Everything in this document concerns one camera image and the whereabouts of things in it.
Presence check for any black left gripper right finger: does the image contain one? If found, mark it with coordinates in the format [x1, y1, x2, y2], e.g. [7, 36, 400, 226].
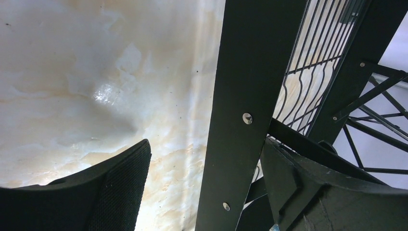
[261, 140, 408, 231]

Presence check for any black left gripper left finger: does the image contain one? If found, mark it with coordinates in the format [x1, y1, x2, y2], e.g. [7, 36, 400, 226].
[0, 139, 152, 231]

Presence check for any black wire dish rack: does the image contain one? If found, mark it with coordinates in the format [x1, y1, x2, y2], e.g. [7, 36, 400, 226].
[195, 0, 408, 231]

